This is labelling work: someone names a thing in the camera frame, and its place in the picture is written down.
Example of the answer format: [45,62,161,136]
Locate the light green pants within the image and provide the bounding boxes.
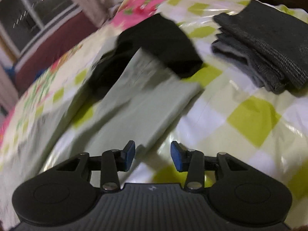
[1,49,201,193]

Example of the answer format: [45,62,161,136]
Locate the green checkered bed sheet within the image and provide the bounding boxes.
[1,0,307,230]

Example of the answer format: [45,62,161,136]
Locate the grey folded garment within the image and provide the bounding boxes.
[211,41,249,70]

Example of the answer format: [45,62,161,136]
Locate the black folded garment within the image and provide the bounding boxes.
[89,14,203,98]

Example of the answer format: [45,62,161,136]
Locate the dark grey folded pants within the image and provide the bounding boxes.
[213,0,307,94]

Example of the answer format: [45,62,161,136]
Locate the pink floral blanket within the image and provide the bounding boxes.
[111,0,165,30]

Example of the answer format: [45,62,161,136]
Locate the window with white frame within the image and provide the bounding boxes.
[1,0,77,56]

